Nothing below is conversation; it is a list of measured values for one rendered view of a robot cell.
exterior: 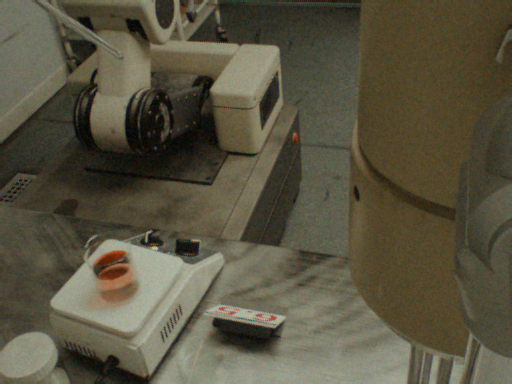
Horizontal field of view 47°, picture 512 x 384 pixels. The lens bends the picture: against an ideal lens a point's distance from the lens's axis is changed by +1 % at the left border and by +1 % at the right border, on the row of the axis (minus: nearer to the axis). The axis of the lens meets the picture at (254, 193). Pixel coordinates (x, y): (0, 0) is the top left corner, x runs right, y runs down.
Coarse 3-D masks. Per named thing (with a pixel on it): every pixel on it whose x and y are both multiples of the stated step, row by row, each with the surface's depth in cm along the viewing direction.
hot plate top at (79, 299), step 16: (144, 256) 73; (160, 256) 72; (80, 272) 71; (144, 272) 70; (160, 272) 70; (176, 272) 70; (64, 288) 70; (80, 288) 69; (144, 288) 68; (160, 288) 68; (64, 304) 68; (80, 304) 67; (96, 304) 67; (128, 304) 67; (144, 304) 67; (80, 320) 67; (96, 320) 65; (112, 320) 65; (128, 320) 65; (144, 320) 65; (128, 336) 64
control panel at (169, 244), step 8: (136, 240) 81; (168, 240) 82; (160, 248) 78; (168, 248) 79; (200, 248) 81; (176, 256) 76; (184, 256) 76; (192, 256) 77; (200, 256) 77; (208, 256) 78
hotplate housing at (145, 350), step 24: (192, 264) 74; (216, 264) 79; (192, 288) 73; (168, 312) 69; (192, 312) 76; (72, 336) 69; (96, 336) 67; (120, 336) 66; (144, 336) 66; (168, 336) 70; (96, 360) 71; (120, 360) 68; (144, 360) 66
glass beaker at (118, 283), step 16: (96, 240) 66; (112, 240) 67; (128, 240) 65; (96, 256) 67; (128, 256) 64; (96, 272) 63; (112, 272) 63; (128, 272) 65; (96, 288) 66; (112, 288) 65; (128, 288) 66; (112, 304) 66
